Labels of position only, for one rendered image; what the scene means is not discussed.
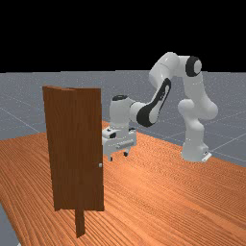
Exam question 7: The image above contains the brown door frame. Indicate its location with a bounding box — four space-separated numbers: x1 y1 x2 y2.
41 85 86 239

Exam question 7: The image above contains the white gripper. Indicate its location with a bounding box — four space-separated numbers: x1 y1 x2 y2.
101 126 137 162

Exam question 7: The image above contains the brown door leaf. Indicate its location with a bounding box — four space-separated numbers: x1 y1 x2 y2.
43 86 106 212

